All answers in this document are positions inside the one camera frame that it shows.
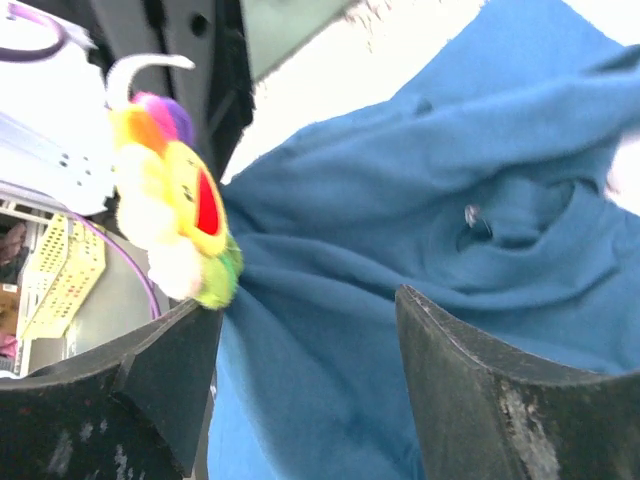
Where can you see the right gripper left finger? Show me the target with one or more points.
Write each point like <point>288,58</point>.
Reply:
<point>136,407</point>

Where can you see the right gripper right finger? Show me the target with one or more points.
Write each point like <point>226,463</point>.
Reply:
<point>484,409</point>

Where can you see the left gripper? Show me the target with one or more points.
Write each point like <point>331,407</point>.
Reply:
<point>218,93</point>

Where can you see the colourful plush flower brooch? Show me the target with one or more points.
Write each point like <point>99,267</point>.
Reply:
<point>169,203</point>

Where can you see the blue t-shirt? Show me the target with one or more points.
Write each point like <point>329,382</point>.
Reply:
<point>481,183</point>

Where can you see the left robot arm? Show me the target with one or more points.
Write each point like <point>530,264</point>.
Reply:
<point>55,138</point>

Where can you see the clear plastic storage box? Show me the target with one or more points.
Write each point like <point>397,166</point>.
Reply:
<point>277,30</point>

